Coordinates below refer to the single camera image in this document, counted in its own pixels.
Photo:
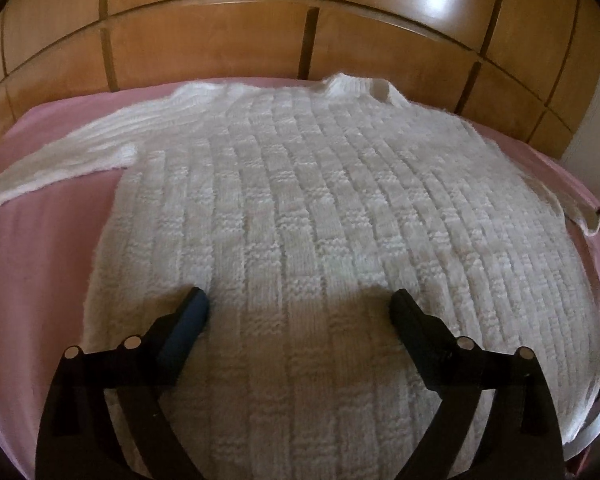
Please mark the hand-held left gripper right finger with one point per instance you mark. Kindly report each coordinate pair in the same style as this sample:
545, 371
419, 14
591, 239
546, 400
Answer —
411, 327

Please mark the white knitted sweater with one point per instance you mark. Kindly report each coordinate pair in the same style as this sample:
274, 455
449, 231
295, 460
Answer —
305, 185

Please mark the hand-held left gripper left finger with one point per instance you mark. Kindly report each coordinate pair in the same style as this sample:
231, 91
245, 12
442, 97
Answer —
189, 322

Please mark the pink bed sheet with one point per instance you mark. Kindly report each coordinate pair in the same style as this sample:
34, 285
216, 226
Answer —
40, 260

